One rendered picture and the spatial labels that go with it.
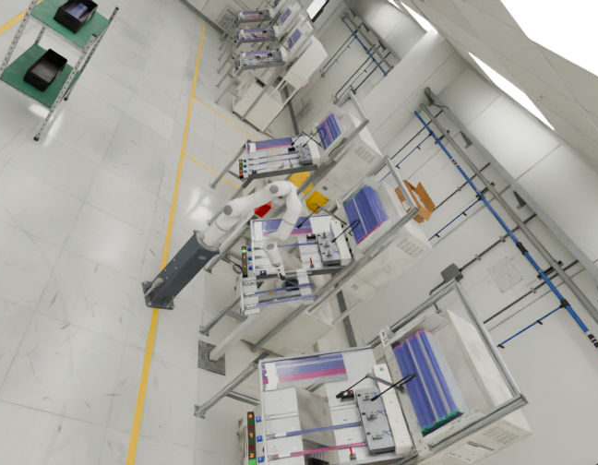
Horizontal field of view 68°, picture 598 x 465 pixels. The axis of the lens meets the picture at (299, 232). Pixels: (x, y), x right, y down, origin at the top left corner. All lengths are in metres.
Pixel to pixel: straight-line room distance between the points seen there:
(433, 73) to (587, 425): 4.43
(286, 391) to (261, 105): 5.72
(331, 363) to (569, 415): 1.79
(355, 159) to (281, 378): 2.55
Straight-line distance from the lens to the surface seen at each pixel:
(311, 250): 3.56
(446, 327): 2.78
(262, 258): 3.51
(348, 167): 4.61
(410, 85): 6.35
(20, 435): 2.86
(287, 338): 3.96
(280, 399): 2.73
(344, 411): 2.68
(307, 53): 7.49
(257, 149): 4.93
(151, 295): 3.66
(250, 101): 7.68
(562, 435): 3.81
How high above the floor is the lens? 2.52
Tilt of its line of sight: 24 degrees down
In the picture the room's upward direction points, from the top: 46 degrees clockwise
